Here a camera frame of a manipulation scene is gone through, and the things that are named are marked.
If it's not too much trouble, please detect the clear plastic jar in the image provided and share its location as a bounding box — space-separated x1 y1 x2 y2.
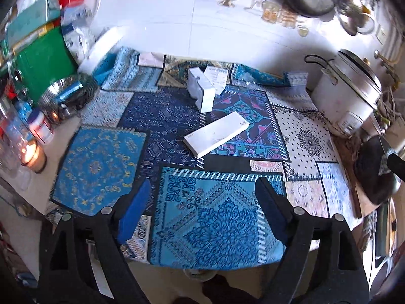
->
237 73 262 90

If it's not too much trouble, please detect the white printed cardboard box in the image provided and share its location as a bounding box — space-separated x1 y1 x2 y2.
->
204 66 229 96

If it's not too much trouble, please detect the black round pot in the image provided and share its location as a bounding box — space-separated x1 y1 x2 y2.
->
354 135 401 205

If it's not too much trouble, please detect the lit candle jar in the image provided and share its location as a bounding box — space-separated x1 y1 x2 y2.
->
21 140 47 174

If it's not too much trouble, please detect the long flat white box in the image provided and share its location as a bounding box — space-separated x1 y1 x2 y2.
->
183 112 250 158

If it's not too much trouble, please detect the white jar red label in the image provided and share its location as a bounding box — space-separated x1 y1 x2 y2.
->
27 108 54 145

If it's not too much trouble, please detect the patchwork patterned tablecloth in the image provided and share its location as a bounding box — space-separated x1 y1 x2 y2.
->
50 57 358 270

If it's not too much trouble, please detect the steel bowl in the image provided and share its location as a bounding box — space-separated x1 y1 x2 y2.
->
37 73 99 124

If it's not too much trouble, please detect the white rice cooker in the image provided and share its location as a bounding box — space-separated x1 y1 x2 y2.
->
311 49 382 138

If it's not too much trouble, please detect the white plastic compartment box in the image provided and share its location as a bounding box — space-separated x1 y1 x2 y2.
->
187 67 216 113

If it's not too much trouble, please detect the green plastic container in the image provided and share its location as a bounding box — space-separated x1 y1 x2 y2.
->
10 27 77 103

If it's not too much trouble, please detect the white round perforated lid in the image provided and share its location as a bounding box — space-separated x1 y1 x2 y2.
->
77 26 127 75

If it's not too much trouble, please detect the teal tissue box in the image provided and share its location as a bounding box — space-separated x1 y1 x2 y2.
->
6 0 61 47

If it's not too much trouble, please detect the black power cable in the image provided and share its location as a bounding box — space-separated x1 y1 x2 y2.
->
304 54 332 67

